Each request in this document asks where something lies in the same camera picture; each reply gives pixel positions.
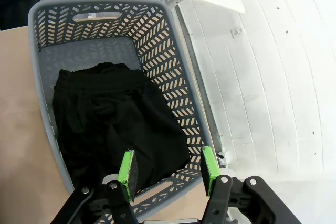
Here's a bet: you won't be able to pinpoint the gray plastic lattice basket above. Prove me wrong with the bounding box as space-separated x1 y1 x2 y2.
27 0 236 224

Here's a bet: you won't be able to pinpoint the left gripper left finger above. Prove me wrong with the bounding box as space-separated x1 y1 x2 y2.
51 150 140 224

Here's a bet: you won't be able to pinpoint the white table leg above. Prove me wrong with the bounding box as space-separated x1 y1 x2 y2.
164 0 186 11

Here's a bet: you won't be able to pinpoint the aluminium table frame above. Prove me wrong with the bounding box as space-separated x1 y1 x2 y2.
173 0 233 168

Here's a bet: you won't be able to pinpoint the black shorts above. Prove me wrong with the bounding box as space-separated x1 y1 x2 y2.
52 62 190 192

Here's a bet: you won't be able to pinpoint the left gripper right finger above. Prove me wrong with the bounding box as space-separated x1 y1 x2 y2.
201 146 302 224

